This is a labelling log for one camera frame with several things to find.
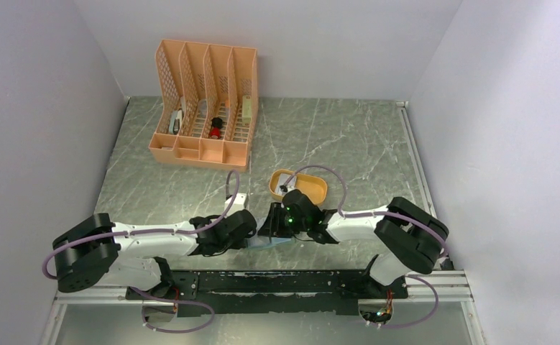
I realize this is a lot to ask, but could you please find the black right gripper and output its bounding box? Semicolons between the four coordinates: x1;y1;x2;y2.
257;202;308;239

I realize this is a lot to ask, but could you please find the green leather card holder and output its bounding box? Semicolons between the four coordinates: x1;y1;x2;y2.
246;234;293;250

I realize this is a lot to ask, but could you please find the yellow oval tray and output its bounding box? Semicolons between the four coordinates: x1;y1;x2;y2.
268;169;328;206

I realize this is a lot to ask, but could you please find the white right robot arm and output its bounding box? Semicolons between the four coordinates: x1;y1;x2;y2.
257;190;449;298

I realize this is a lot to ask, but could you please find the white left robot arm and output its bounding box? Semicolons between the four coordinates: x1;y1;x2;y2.
51;210;257;299

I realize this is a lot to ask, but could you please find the grey credit card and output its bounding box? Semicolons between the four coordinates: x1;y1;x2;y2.
277;173;297;188

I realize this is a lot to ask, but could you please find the red black stamp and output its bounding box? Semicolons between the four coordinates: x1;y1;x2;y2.
209;117;224;139

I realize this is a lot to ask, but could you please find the orange plastic desk organizer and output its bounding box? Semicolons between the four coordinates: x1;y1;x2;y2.
149;40;259;172

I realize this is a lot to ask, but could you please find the grey white utility knife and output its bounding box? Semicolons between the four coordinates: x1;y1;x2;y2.
168;109;183;135

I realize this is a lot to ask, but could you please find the pale green eraser box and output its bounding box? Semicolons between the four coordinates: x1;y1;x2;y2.
242;95;253;126

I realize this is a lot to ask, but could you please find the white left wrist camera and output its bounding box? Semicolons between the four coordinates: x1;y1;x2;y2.
224;193;248;215

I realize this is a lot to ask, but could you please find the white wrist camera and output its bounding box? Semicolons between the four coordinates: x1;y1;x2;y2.
279;182;295;195
224;193;248;215

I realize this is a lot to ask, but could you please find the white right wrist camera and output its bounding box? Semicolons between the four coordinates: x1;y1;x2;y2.
279;182;295;195

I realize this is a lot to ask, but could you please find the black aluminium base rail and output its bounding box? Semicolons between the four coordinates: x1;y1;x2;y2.
53;269;474;318

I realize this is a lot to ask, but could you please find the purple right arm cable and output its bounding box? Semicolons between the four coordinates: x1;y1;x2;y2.
279;165;450;331

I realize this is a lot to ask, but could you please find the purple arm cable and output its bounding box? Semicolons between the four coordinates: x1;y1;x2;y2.
279;165;450;331
41;169;216;334

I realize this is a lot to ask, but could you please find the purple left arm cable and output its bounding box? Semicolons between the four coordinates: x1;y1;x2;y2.
41;169;216;334

